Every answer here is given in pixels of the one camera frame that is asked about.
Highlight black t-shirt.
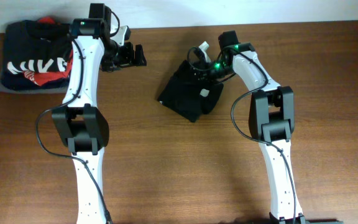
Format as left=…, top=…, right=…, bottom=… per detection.
left=157, top=60, right=224, bottom=123

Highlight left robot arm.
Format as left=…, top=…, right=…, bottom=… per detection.
left=52, top=3, right=147, bottom=224

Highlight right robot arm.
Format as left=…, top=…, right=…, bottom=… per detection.
left=189, top=30, right=306, bottom=223

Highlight red folded shirt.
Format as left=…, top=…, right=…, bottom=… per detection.
left=23, top=17, right=73, bottom=86

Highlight black Nike folded shirt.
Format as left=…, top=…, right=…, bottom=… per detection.
left=3, top=20, right=72, bottom=75

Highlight navy folded shirt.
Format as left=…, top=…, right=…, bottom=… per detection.
left=0, top=39, right=74, bottom=91

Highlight grey folded shirt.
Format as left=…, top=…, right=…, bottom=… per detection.
left=0, top=33, right=74, bottom=95

